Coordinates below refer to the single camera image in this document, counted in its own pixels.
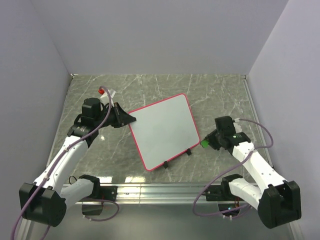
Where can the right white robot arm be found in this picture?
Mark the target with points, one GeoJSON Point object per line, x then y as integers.
{"type": "Point", "coordinates": [276, 200]}

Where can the right black whiteboard foot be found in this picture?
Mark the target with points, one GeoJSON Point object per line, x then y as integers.
{"type": "Point", "coordinates": [188, 152]}

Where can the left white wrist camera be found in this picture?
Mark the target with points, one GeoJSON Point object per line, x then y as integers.
{"type": "Point", "coordinates": [104, 98]}

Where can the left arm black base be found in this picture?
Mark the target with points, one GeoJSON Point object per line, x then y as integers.
{"type": "Point", "coordinates": [104, 193]}

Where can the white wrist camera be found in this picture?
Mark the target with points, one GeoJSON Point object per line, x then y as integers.
{"type": "Point", "coordinates": [104, 98]}
{"type": "Point", "coordinates": [237, 126]}

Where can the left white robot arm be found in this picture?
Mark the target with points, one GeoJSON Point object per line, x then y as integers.
{"type": "Point", "coordinates": [45, 200]}

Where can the aluminium mounting rail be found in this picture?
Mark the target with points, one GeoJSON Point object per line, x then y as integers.
{"type": "Point", "coordinates": [152, 193]}

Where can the green whiteboard eraser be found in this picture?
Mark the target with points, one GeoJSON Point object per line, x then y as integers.
{"type": "Point", "coordinates": [204, 143]}

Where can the pink-framed whiteboard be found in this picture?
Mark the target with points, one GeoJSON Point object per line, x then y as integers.
{"type": "Point", "coordinates": [164, 130]}

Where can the left black whiteboard foot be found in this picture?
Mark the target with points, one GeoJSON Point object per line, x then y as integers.
{"type": "Point", "coordinates": [165, 165]}

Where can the black whiteboard foot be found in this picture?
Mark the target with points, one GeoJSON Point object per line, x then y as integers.
{"type": "Point", "coordinates": [165, 165]}
{"type": "Point", "coordinates": [188, 152]}

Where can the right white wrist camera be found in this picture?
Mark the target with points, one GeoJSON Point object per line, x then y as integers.
{"type": "Point", "coordinates": [237, 126]}

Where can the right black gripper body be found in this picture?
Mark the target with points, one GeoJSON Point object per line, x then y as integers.
{"type": "Point", "coordinates": [221, 135]}

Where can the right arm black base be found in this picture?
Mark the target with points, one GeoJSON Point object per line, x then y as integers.
{"type": "Point", "coordinates": [218, 193]}

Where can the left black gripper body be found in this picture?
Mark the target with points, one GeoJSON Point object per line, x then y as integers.
{"type": "Point", "coordinates": [99, 120]}

